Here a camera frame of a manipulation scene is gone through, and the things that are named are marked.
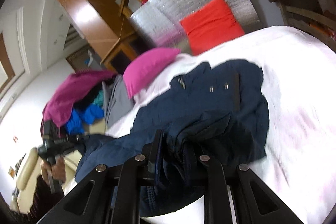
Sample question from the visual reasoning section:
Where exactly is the navy blue puffer jacket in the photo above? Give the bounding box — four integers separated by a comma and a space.
75, 60, 269, 217

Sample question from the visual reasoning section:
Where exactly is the wooden bedside cabinet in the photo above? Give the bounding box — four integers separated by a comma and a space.
57, 0, 139, 74

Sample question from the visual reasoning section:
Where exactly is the bright blue garment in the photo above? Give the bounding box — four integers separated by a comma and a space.
64, 103, 104, 135

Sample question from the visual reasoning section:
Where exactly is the left hand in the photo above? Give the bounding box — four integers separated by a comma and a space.
41, 156, 66, 185

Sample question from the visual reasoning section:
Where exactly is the grey garment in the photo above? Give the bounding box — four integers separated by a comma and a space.
102, 75, 134, 128

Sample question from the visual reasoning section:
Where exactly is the pink pillow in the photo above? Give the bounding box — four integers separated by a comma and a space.
123, 48, 181, 98

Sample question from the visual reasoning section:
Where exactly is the teal garment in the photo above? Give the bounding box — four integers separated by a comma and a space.
93, 90, 104, 107

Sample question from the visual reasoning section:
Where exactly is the red pillow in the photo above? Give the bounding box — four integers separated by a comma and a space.
180, 0, 245, 56

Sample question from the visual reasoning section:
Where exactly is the white bed cover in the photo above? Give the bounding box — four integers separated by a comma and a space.
103, 26, 335, 223

